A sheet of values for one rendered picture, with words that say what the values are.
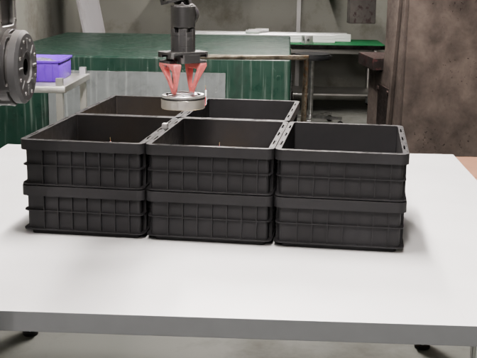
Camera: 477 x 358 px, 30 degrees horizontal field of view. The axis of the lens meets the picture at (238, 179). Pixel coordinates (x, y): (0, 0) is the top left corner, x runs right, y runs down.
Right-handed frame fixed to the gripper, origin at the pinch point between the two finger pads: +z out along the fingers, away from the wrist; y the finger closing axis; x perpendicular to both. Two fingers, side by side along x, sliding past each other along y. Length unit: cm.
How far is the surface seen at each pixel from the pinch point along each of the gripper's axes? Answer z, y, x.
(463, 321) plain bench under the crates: 34, -9, 78
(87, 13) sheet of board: 11, -246, -522
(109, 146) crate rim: 12.2, 18.0, -3.3
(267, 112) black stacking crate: 15, -57, -39
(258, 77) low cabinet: 34, -210, -238
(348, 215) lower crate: 25.9, -21.9, 35.0
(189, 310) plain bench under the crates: 34, 28, 45
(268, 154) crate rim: 12.4, -8.2, 22.6
